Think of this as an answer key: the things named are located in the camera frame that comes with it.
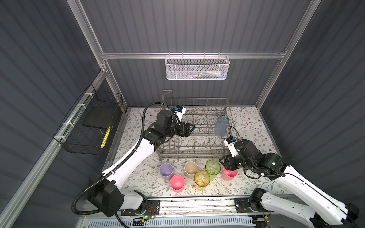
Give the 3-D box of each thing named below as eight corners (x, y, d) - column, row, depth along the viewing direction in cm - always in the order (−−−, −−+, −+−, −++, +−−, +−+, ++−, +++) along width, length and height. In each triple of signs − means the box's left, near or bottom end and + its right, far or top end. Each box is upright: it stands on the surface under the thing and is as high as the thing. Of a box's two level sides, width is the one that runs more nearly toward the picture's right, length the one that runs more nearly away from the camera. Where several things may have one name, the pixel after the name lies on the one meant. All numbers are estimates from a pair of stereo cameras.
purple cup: (160, 183, 83) (158, 178, 75) (162, 168, 88) (160, 162, 81) (172, 183, 83) (171, 178, 75) (173, 168, 88) (172, 162, 81)
